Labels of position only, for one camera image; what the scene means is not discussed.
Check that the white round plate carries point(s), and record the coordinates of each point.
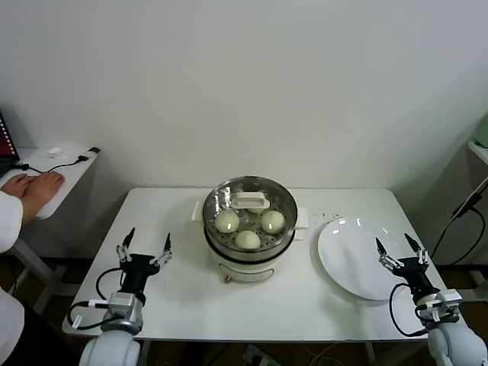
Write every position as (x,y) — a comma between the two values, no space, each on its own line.
(347,259)

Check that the pale green object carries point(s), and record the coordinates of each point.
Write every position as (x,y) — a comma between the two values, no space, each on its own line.
(483,133)

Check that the small white crumpled object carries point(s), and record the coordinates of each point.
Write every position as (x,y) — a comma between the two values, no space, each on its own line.
(54,152)

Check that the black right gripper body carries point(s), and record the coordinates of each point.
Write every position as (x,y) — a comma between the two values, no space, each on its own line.
(417,276)

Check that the white side table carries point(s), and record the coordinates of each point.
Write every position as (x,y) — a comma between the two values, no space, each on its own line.
(72,179)

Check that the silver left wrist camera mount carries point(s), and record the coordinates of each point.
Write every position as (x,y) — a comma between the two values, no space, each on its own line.
(124,307)

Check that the person's bare hand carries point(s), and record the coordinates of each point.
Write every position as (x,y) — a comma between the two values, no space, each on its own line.
(14,185)
(43,188)

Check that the white power strip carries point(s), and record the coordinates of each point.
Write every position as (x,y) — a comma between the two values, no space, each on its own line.
(259,356)

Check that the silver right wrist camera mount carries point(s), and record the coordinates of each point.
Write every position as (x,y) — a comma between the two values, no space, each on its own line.
(444,301)

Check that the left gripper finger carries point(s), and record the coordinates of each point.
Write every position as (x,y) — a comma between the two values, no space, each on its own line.
(164,253)
(125,248)

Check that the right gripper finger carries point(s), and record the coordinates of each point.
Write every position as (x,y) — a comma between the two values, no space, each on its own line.
(420,256)
(388,262)

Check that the forearm in white sleeve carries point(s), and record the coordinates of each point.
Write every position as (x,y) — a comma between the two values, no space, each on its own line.
(9,225)

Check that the white steamed baozi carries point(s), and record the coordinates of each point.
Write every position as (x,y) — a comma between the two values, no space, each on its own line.
(248,240)
(253,210)
(273,222)
(226,223)

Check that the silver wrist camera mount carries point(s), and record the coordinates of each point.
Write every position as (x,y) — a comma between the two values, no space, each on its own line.
(124,307)
(444,301)

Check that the person's white coat torso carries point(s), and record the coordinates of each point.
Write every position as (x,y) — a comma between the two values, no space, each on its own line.
(7,331)

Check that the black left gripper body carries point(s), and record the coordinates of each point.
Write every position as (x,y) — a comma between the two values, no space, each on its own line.
(137,272)

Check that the stainless steel steamer basket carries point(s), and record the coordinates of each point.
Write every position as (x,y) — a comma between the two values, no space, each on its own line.
(248,253)

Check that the white electric cooker base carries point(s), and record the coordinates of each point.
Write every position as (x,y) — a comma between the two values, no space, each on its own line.
(244,268)

